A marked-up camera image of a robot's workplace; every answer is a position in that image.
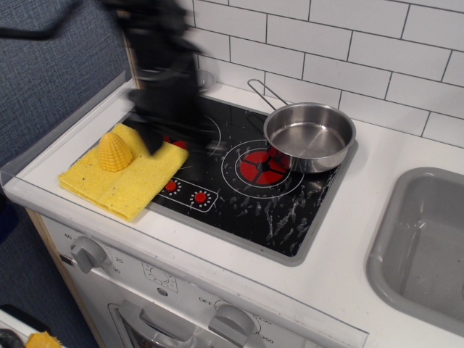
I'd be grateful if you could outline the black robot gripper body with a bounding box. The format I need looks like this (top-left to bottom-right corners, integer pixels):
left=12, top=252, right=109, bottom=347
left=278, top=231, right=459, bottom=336
left=129, top=54, right=202, bottom=125

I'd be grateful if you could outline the grey sink basin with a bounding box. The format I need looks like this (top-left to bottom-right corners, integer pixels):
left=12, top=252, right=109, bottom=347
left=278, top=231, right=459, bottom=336
left=366, top=167, right=463, bottom=336

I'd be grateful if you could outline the yellow toy corn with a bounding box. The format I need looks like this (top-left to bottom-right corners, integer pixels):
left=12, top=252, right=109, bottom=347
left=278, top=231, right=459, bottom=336
left=99, top=133, right=133, bottom=173

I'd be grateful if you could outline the grey left oven knob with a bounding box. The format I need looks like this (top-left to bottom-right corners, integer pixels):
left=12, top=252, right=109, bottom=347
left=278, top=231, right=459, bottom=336
left=70, top=236, right=107, bottom=274

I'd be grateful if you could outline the grey oven knob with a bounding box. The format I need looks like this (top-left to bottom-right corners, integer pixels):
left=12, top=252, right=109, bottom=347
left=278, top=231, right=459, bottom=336
left=70, top=236, right=107, bottom=274
left=208, top=304, right=254, bottom=347

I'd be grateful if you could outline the white toy oven front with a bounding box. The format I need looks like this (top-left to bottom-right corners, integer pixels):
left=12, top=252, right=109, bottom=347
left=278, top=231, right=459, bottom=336
left=43, top=218, right=368, bottom=347

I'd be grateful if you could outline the grey right oven knob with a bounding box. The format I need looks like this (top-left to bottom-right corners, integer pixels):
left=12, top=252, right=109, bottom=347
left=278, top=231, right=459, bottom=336
left=208, top=304, right=254, bottom=347

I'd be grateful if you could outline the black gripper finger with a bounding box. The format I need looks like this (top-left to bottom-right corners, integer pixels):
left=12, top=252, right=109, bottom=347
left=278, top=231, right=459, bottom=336
left=136, top=122, right=163, bottom=155

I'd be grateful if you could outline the yellow folded cloth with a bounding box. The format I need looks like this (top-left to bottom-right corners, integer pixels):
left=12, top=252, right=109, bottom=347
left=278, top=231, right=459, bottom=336
left=58, top=123, right=189, bottom=221

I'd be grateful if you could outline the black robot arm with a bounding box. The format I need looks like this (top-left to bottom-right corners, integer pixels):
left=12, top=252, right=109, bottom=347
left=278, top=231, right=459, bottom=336
left=102, top=1, right=210, bottom=153

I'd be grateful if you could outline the steel pot with handle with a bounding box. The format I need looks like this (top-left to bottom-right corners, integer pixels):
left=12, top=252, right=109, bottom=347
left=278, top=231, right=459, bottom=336
left=263, top=102, right=356, bottom=174

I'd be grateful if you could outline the yellow object bottom left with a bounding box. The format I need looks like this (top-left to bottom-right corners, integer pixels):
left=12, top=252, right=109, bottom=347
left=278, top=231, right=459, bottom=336
left=25, top=331, right=62, bottom=348

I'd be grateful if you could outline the black toy stovetop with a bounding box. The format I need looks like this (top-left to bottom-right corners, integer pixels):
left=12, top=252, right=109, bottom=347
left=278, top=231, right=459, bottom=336
left=149, top=96, right=350, bottom=267

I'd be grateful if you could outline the black cable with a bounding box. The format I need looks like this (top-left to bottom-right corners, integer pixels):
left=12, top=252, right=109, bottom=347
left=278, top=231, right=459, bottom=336
left=0, top=0, right=120, bottom=41

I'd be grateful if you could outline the white ladle blue handle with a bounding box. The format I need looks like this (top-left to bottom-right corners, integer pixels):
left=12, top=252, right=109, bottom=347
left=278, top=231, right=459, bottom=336
left=196, top=69, right=215, bottom=92

